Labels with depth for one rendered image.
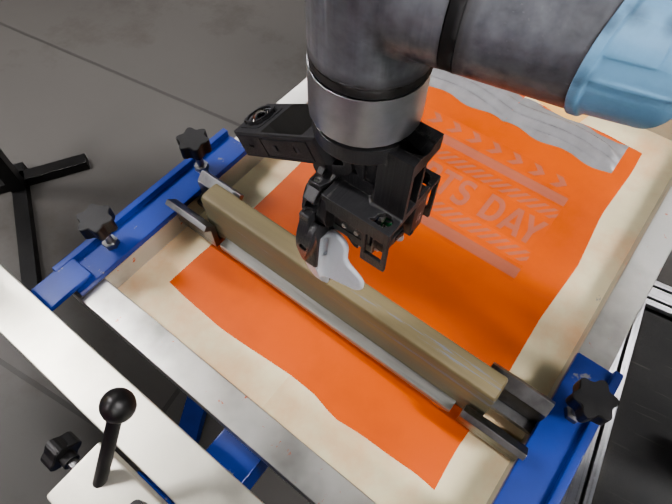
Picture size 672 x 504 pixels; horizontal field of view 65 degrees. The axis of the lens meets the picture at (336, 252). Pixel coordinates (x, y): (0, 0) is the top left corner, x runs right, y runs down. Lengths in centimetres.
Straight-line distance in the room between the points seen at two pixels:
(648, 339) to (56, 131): 225
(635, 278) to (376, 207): 44
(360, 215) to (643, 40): 21
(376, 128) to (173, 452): 37
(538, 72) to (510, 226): 53
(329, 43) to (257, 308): 45
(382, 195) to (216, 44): 234
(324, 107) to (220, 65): 224
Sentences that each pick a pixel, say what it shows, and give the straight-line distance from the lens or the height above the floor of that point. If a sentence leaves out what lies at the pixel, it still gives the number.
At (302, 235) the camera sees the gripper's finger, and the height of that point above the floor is 121.
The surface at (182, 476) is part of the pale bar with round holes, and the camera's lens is 55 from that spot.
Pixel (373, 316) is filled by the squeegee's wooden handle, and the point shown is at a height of 106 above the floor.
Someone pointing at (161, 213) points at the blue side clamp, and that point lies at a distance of 73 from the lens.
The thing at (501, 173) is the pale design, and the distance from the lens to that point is 84.
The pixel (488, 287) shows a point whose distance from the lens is 72.
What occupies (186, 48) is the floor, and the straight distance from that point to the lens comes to 269.
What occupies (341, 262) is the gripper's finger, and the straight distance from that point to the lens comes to 46.
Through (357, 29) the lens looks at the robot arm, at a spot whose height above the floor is 141.
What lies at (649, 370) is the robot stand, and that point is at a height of 21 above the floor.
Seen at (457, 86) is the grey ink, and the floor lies 96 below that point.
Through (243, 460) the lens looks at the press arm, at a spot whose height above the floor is 92.
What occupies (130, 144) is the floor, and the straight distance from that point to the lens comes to 230.
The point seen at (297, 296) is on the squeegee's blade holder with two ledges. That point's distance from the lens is 64.
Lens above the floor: 157
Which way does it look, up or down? 58 degrees down
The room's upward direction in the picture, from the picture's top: straight up
